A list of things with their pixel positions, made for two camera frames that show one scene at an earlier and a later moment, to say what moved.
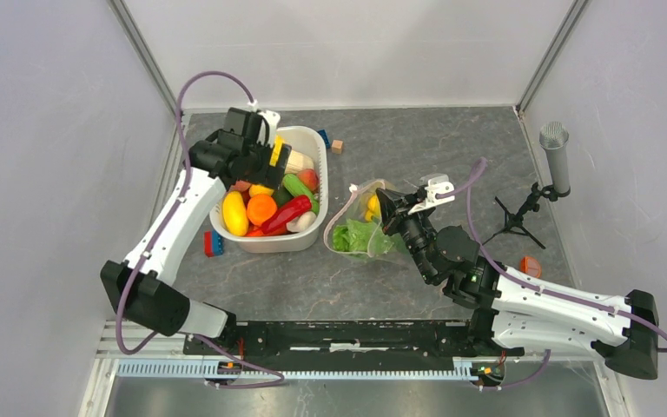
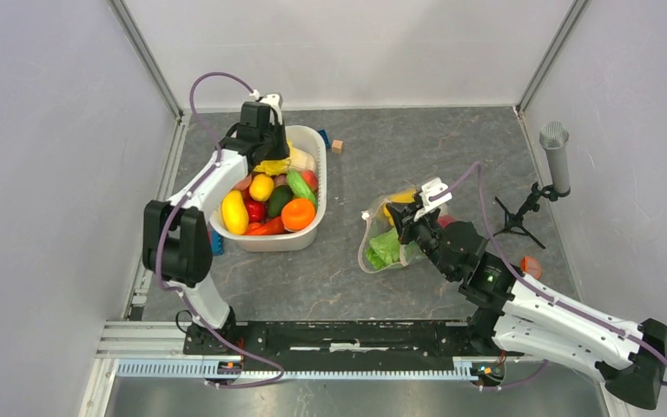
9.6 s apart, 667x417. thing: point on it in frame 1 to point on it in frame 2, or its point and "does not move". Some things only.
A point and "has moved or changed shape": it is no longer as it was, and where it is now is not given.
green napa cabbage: x=357 y=236 has moved or changed shape
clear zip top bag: x=357 y=229 has moved or changed shape
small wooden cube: x=337 y=146 does not move
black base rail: x=348 y=338 does not move
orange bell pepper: x=261 y=209 to x=298 y=214
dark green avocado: x=281 y=195 does not move
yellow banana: x=373 y=208 has moved or changed shape
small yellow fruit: x=260 y=188 does not move
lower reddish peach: x=241 y=185 does not move
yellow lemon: x=234 y=213 does not move
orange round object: x=531 y=266 does not move
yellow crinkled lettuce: x=298 y=160 does not move
